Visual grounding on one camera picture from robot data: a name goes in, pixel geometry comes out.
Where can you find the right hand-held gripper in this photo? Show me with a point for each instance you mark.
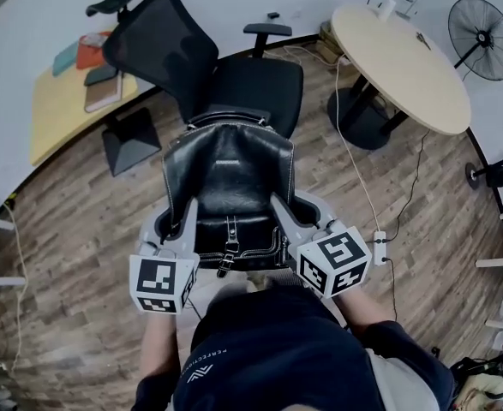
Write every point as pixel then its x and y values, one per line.
pixel 334 261

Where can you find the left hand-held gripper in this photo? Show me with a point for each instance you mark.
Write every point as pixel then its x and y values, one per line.
pixel 157 278

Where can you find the black leather bag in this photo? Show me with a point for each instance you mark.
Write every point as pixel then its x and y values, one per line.
pixel 229 178

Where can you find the black mesh office chair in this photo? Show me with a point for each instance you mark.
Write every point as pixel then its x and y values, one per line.
pixel 157 45

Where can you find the person's right forearm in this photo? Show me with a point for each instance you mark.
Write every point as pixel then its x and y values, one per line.
pixel 358 311

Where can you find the person's left forearm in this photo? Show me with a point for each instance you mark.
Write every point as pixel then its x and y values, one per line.
pixel 161 349

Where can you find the white power strip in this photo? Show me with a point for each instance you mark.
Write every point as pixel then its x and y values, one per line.
pixel 381 248

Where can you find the person's dark shirt torso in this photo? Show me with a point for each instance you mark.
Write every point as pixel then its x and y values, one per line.
pixel 277 349

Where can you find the brown notebook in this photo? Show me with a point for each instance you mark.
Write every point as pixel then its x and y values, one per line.
pixel 103 94

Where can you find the yellow desk with black base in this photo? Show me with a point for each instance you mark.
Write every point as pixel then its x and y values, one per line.
pixel 54 118

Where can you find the white power adapter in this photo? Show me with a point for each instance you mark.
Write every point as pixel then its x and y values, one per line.
pixel 344 61

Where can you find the dark grey case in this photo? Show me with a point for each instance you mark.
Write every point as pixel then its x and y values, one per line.
pixel 100 75

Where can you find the black coat rack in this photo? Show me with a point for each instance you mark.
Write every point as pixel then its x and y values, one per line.
pixel 474 174

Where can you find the round beige table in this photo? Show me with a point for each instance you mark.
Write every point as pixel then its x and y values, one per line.
pixel 405 71

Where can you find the orange pouch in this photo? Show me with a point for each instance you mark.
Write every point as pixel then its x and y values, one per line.
pixel 92 56

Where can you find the teal notebook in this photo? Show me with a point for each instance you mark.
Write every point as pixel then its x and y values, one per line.
pixel 64 58

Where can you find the small metal tool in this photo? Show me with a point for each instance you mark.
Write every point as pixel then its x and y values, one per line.
pixel 422 41

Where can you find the black standing fan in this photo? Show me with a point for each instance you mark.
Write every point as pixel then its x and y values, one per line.
pixel 482 37

